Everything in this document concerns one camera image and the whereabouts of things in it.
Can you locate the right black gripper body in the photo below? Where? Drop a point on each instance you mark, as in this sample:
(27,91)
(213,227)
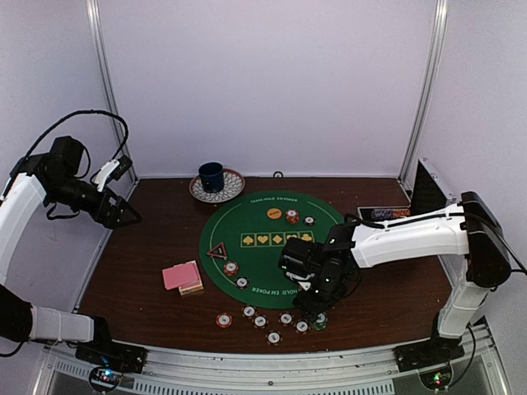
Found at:
(328,293)

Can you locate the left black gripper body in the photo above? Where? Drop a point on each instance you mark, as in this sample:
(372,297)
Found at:
(93,208)

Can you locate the green poker chip stack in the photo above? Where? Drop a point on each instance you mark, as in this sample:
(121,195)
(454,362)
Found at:
(320,322)

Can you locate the red chips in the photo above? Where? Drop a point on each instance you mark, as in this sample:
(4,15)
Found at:
(292,216)
(231,268)

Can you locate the orange big blind button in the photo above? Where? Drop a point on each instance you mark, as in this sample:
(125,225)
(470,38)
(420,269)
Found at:
(274,213)

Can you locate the pink playing card deck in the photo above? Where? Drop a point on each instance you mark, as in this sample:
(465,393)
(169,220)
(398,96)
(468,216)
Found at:
(181,276)

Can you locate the triangular black red dealer button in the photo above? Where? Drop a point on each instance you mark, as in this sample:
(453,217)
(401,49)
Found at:
(218,251)

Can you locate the red poker chip stack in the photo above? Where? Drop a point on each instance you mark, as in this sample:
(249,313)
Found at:
(224,320)

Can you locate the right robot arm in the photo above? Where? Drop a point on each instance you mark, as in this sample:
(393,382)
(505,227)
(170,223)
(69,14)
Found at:
(467,228)

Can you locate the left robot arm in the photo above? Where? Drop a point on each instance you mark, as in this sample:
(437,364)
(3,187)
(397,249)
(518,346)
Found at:
(49,179)

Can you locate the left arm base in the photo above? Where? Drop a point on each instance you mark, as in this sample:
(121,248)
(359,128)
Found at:
(110,366)

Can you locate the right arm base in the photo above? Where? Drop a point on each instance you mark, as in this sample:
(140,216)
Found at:
(432,360)

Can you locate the scattered brown chip two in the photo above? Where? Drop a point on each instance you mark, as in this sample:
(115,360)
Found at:
(260,321)

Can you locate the scattered brown chip three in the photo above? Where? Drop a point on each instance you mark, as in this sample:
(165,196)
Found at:
(273,338)

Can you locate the scattered brown chip one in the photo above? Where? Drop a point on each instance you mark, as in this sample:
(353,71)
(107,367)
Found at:
(248,311)

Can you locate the round green poker mat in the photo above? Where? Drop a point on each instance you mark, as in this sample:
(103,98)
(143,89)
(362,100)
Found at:
(255,242)

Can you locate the dark blue mug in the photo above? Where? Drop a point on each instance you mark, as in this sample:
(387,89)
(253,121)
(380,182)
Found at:
(211,176)

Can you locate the patterned ceramic saucer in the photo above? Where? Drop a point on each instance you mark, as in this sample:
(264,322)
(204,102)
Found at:
(234,184)

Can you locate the aluminium poker chip case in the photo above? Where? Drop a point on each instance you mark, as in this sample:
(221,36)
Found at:
(430,193)

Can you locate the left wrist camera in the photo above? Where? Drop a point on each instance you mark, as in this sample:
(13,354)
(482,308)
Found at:
(111,170)

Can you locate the right aluminium frame post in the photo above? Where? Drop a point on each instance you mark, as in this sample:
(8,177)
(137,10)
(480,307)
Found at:
(438,31)

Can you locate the aluminium frame post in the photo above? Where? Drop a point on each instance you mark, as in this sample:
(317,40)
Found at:
(438,31)
(94,22)

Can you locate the front aluminium rail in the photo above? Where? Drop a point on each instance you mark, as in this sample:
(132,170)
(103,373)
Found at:
(372,370)

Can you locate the left aluminium frame post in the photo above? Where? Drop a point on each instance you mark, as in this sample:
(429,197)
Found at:
(94,22)

